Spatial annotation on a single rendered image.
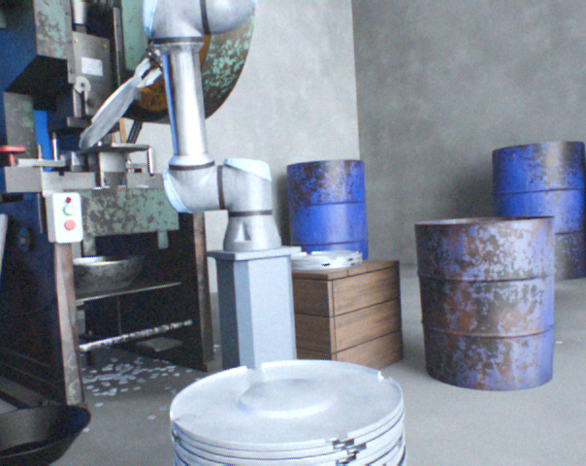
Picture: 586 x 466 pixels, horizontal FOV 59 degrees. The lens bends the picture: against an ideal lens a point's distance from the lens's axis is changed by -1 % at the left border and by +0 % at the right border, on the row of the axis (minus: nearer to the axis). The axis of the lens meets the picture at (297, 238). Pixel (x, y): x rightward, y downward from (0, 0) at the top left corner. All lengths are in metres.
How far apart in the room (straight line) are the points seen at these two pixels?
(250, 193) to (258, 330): 0.34
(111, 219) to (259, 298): 0.64
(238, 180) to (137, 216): 0.56
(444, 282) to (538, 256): 0.27
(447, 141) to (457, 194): 0.46
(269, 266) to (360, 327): 0.50
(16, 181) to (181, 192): 0.49
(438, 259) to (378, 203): 3.43
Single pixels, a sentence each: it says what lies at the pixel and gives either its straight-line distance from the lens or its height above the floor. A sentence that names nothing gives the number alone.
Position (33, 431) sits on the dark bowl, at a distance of 1.57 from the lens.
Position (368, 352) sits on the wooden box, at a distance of 1.73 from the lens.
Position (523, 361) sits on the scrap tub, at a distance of 1.64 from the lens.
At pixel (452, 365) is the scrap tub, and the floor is 0.06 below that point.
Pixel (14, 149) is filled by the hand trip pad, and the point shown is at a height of 0.75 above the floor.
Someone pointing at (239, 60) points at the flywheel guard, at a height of 1.10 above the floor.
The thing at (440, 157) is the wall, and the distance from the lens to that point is 4.68.
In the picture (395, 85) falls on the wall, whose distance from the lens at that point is 4.98.
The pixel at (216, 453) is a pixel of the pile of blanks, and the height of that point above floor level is 0.30.
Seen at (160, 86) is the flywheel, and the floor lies 1.08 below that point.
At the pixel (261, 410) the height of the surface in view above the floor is 0.31.
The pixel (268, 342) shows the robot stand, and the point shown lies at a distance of 1.32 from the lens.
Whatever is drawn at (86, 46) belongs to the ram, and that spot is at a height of 1.13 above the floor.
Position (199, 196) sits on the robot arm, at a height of 0.59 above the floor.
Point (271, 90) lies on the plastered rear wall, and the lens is 4.30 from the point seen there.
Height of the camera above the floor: 0.54
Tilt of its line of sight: 3 degrees down
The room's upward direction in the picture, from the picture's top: 3 degrees counter-clockwise
